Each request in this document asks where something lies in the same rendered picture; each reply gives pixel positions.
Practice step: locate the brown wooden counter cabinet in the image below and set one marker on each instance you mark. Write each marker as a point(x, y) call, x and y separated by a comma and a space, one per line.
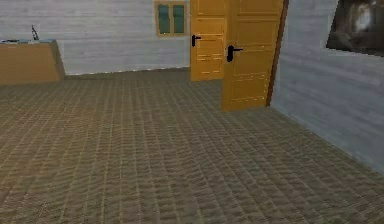
point(28, 61)

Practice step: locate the orange wooden room door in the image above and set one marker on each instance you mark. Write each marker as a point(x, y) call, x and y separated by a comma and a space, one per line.
point(250, 66)
point(206, 56)

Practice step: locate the dark framed wall picture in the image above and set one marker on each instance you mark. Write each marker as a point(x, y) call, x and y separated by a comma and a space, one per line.
point(360, 26)

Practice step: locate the orange framed window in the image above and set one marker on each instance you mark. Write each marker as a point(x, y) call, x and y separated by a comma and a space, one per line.
point(171, 18)

